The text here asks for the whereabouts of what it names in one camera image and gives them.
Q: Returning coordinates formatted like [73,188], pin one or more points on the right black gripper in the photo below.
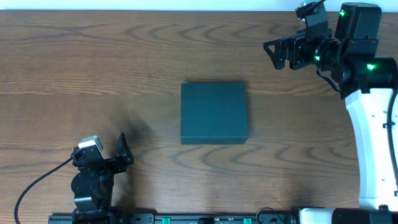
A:
[294,53]

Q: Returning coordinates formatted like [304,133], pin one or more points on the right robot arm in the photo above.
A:
[368,85]

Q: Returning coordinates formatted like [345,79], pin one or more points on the black mounting rail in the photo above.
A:
[148,218]

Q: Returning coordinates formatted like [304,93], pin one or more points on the black cardboard box with lid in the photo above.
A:
[214,113]

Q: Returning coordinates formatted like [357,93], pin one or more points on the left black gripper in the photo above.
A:
[126,157]

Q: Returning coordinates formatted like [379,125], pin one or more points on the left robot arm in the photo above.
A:
[93,185]

